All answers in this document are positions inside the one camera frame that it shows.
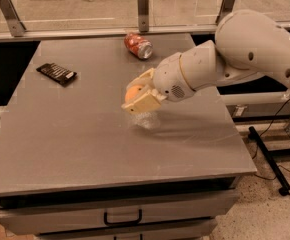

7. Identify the middle metal rail bracket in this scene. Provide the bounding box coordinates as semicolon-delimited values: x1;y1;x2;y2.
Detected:
137;0;149;32

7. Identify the grey drawer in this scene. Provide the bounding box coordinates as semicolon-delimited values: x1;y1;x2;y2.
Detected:
0;189;238;235
35;219;217;240

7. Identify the grey upper drawer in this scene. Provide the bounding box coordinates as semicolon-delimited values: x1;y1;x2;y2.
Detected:
0;189;238;235

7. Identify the black floor stand bar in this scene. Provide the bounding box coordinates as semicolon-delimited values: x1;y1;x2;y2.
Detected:
249;126;290;196

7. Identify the black chocolate bar wrapper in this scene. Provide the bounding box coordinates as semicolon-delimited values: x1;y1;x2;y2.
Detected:
36;63;77;86

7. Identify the crushed red coke can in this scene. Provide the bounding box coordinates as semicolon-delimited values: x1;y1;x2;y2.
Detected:
124;33;153;60

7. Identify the right metal rail bracket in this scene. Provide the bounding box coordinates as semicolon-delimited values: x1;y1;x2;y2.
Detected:
216;0;236;24

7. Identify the grey lower drawer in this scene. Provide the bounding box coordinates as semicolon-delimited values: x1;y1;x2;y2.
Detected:
35;219;217;240

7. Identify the black floor cable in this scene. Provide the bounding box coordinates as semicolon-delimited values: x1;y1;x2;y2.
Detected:
251;93;290;185

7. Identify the left metal rail bracket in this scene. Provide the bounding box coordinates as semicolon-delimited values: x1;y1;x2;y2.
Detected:
0;0;26;37

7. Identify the orange fruit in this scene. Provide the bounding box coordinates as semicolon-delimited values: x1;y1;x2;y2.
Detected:
125;85;143;102

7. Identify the black drawer handle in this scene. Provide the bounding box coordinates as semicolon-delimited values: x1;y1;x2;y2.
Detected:
103;209;143;227

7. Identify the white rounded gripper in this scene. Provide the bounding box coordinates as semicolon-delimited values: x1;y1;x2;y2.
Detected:
122;52;195;114

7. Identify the metal rail bracket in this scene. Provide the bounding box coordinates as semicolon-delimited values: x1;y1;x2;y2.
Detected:
0;0;26;37
137;0;149;32
216;0;236;24

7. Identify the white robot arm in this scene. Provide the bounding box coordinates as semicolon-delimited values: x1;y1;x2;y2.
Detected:
122;10;290;114

